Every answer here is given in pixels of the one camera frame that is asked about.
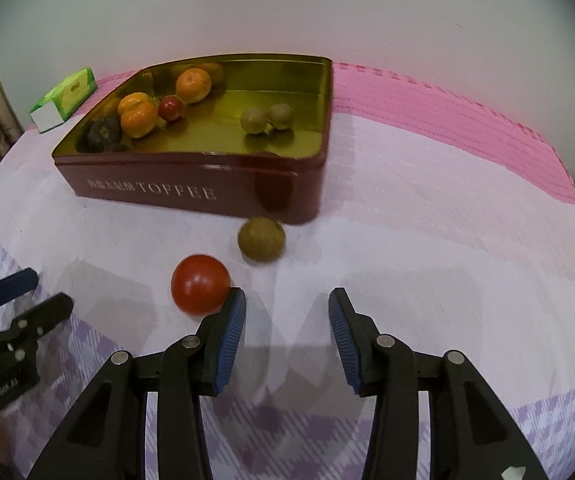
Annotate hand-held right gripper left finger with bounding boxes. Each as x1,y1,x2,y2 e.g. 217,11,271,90
27,287,247,480

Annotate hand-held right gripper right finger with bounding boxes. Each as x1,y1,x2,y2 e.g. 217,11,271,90
328,287,551,480

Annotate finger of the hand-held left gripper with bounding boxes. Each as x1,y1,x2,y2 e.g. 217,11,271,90
0,267,39,312
0,294,74,361

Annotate large red tomato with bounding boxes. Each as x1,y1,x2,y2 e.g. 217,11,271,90
170,254,231,317

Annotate round brown fruit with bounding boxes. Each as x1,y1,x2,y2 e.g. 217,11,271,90
267,103,294,130
237,216,286,263
240,106,269,135

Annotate red tin box gold inside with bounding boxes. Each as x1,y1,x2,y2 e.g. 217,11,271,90
51,52,334,226

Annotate large dark brown fruit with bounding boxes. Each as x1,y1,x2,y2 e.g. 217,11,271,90
86,116,123,153

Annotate orange mandarin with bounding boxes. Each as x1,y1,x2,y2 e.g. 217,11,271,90
117,91,151,112
120,102,159,139
174,67,213,105

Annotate small red tomato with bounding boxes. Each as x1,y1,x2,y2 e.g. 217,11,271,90
158,96,184,122

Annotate pink and white tablecloth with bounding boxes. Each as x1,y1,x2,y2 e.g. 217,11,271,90
0,60,575,480

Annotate green tissue pack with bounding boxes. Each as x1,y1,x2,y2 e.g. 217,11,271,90
30,67,98,134

